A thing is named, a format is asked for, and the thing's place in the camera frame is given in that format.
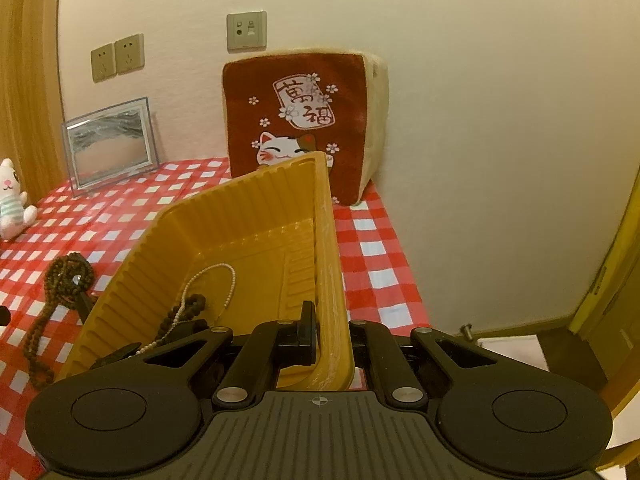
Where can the yellow plastic tray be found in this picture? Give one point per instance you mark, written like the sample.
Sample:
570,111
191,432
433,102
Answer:
240,220

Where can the yellow wooden door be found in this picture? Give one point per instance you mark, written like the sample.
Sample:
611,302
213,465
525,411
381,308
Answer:
615,280

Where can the white board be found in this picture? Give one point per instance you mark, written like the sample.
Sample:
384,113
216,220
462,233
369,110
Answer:
505,345

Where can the metal bolt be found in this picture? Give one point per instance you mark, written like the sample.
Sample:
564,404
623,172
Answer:
468,332

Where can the red lucky cat cushion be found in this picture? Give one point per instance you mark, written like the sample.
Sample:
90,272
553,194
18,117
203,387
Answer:
260,90

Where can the beige wall data socket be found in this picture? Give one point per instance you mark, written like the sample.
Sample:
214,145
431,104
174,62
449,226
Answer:
246,30

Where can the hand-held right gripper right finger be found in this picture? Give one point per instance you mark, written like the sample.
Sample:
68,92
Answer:
370,345

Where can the white rabbit plush toy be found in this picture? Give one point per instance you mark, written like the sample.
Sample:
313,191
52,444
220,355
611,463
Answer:
10,200

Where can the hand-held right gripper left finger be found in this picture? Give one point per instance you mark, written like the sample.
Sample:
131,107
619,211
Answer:
300,335

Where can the black cylinder pendant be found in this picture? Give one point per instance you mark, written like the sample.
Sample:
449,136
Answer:
86,302

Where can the red white checkered tablecloth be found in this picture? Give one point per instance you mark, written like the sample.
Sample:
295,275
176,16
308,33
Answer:
370,260

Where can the wooden wall panel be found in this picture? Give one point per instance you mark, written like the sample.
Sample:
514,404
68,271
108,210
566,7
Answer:
25,85

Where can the beige wall power socket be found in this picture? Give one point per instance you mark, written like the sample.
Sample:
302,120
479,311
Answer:
103,62
129,54

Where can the silver picture frame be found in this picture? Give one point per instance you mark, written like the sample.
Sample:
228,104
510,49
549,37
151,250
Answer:
110,150

